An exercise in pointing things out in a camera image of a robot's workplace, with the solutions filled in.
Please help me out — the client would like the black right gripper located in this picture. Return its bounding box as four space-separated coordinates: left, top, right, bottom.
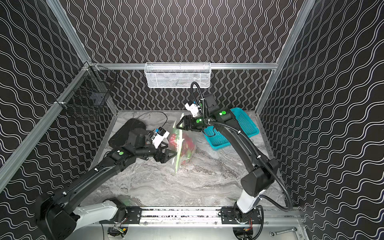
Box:
176 114 210 133

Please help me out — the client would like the clear zip-top bag green seal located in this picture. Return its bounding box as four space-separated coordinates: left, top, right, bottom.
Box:
169 113 197 174

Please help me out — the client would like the red dragon fruit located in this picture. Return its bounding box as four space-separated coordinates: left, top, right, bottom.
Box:
170 132 196 165

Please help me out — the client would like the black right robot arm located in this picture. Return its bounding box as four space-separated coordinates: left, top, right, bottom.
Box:
177 95 281 214

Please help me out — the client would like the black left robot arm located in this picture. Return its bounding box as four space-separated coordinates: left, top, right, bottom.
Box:
35 128 177 240

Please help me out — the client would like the teal plastic perforated basket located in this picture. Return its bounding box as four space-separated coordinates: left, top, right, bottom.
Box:
202 107 260 151

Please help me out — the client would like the silver wrench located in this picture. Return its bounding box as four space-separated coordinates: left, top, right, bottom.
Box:
270 228 298 238

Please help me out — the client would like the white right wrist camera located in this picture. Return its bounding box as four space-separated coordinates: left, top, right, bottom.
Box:
185 101 202 118

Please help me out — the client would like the white wire mesh basket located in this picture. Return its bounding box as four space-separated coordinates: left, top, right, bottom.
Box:
144 62 212 89

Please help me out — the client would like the black wire basket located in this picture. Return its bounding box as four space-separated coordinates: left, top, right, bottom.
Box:
59 66 118 122

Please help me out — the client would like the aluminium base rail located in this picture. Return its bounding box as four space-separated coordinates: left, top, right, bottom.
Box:
98 206 301 226

